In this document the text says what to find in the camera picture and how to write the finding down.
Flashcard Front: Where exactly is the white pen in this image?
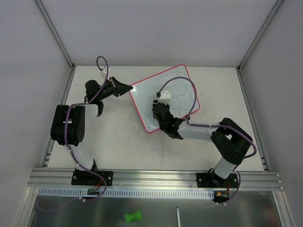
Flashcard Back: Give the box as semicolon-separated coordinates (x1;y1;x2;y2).
176;207;181;227

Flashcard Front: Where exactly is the white slotted cable duct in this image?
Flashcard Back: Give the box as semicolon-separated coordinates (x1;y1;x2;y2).
37;187;214;200

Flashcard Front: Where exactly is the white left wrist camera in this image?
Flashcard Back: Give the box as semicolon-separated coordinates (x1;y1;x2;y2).
101;67;110;77

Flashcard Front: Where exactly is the aluminium frame post left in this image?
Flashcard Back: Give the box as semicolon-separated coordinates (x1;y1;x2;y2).
34;0;74;69

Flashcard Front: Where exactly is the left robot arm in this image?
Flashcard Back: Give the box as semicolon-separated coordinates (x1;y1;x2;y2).
50;77;133;184

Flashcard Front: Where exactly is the aluminium mounting rail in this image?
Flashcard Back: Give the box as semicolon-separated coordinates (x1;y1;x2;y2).
27;168;285;191

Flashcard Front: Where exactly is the aluminium frame post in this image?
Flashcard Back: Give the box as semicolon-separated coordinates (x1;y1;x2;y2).
237;0;284;71
34;0;74;69

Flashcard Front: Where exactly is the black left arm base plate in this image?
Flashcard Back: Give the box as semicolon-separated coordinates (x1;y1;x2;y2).
71;169;114;186

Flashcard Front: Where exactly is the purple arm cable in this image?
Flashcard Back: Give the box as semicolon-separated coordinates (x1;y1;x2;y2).
35;55;110;212
158;77;258;205

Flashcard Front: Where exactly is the pink framed whiteboard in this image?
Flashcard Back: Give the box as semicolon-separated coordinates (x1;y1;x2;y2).
130;64;200;133

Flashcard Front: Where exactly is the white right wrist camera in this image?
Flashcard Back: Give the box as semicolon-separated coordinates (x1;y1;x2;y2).
156;89;171;105

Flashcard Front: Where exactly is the green dog bone toy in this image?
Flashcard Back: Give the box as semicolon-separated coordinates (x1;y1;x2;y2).
125;210;142;223

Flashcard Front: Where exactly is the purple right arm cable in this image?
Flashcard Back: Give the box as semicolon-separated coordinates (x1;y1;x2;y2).
158;77;258;205

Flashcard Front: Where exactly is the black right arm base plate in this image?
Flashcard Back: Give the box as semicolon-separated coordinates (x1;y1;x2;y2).
196;172;239;189

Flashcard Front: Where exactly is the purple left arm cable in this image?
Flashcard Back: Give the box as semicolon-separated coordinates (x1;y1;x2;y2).
35;55;110;212

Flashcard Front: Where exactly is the aluminium frame post right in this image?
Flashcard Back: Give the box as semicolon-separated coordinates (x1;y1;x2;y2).
237;0;284;71

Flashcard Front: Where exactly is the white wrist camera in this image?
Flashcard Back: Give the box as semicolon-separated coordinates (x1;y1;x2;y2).
156;89;171;105
101;67;110;77

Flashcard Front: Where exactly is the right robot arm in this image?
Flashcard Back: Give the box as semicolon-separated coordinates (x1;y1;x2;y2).
152;103;257;187

